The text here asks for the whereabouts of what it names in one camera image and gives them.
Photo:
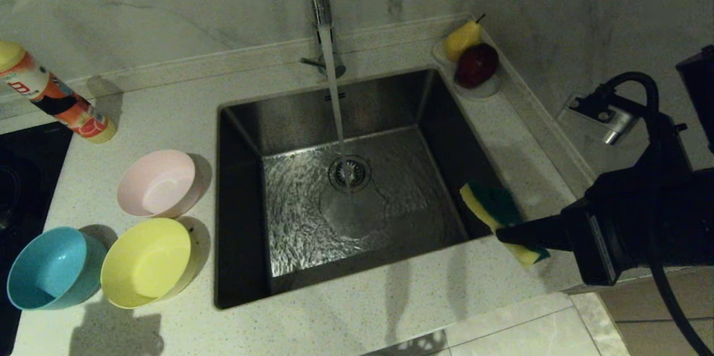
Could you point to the black induction cooktop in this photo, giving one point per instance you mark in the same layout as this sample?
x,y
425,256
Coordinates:
x,y
28,177

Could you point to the pink plastic bowl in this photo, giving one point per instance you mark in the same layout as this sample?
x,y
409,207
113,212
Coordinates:
x,y
156,186

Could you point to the orange dish soap bottle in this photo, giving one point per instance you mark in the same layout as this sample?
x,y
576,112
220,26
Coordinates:
x,y
56,102

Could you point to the blue plastic bowl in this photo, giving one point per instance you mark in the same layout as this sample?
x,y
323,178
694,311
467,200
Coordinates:
x,y
49,269

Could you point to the stainless steel sink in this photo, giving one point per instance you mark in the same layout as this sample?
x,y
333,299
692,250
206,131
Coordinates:
x,y
290,216

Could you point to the yellow plastic bowl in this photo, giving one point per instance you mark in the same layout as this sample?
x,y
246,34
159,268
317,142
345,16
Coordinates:
x,y
146,264

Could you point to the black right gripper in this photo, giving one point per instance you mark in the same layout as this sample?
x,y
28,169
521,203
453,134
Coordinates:
x,y
625,222

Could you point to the yellow green sponge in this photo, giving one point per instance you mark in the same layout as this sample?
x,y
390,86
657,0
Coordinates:
x,y
493,200

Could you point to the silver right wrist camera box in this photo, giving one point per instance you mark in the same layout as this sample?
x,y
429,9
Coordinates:
x,y
616,124

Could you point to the yellow pear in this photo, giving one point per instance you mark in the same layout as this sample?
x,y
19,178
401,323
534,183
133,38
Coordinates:
x,y
460,41

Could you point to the dark red apple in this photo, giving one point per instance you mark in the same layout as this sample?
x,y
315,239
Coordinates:
x,y
476,65

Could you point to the small white dish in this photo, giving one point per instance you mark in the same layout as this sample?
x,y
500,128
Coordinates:
x,y
482,91

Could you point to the round metal drain strainer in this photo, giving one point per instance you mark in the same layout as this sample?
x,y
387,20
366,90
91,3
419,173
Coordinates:
x,y
350,173

